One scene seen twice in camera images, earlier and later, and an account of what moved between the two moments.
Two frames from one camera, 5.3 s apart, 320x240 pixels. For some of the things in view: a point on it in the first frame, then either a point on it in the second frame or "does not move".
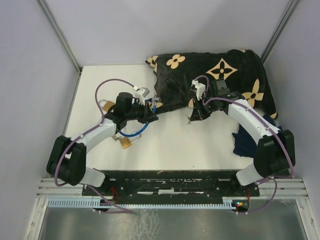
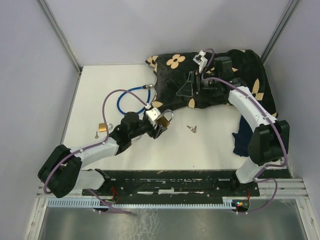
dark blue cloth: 244,146 does not move
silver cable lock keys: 189,119 → 193,130
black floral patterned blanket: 206,81 does not move
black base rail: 171,185 does not move
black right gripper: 197,113 → 187,90
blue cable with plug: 154,101 → 146,86
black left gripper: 149,115 → 155,133
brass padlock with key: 106,104 → 164,120
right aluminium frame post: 278,29 does not move
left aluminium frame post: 61,36 does not move
